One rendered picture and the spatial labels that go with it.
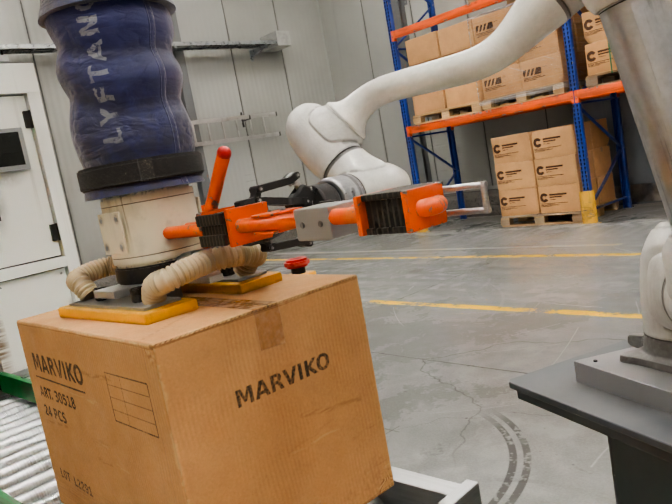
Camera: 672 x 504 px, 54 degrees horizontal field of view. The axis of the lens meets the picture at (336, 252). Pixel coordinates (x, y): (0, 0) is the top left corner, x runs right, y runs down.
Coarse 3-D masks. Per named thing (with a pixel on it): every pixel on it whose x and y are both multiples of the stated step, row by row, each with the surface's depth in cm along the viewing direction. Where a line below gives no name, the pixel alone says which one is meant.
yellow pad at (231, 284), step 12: (228, 276) 125; (252, 276) 122; (264, 276) 121; (276, 276) 123; (192, 288) 128; (204, 288) 125; (216, 288) 122; (228, 288) 120; (240, 288) 117; (252, 288) 119
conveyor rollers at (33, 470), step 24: (0, 408) 266; (24, 408) 263; (0, 432) 239; (24, 432) 230; (0, 456) 214; (24, 456) 211; (48, 456) 207; (0, 480) 190; (24, 480) 187; (48, 480) 189
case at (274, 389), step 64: (64, 320) 123; (192, 320) 102; (256, 320) 102; (320, 320) 110; (64, 384) 121; (128, 384) 99; (192, 384) 94; (256, 384) 101; (320, 384) 110; (64, 448) 129; (128, 448) 105; (192, 448) 94; (256, 448) 101; (320, 448) 110; (384, 448) 120
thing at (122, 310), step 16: (96, 288) 123; (80, 304) 123; (96, 304) 120; (112, 304) 116; (128, 304) 113; (160, 304) 108; (176, 304) 108; (192, 304) 110; (96, 320) 117; (112, 320) 112; (128, 320) 108; (144, 320) 104; (160, 320) 106
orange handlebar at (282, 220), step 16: (288, 208) 100; (352, 208) 84; (416, 208) 77; (432, 208) 77; (192, 224) 111; (240, 224) 100; (256, 224) 98; (272, 224) 95; (288, 224) 93; (336, 224) 87
